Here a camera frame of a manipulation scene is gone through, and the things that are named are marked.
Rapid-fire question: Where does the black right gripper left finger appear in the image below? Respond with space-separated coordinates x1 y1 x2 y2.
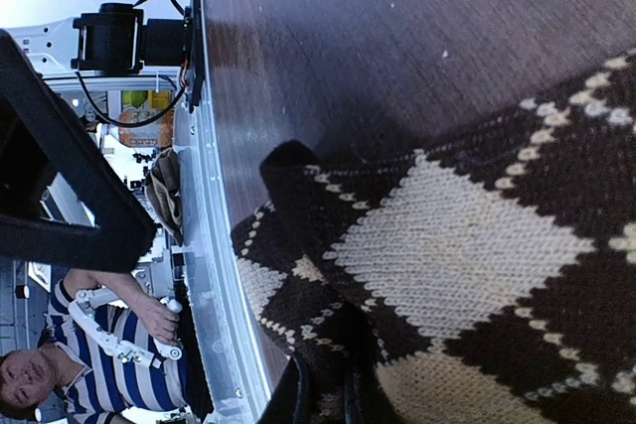
257 353 311 424

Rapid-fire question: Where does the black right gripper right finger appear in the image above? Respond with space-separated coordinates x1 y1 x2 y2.
344 368 398 424

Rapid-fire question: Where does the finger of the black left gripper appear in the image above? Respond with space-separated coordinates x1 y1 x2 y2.
1 31 156 273

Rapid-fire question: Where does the beige brown argyle sock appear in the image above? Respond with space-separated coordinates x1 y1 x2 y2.
232 51 635 423

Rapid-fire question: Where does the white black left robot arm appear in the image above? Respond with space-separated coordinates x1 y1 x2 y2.
1 3 192 272

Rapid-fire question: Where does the person in striped shirt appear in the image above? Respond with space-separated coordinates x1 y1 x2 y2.
1 269 190 423

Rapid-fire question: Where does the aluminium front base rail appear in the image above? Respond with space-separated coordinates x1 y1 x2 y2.
175 0 271 423

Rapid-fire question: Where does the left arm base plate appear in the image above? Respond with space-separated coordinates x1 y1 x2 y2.
184 0 206 113

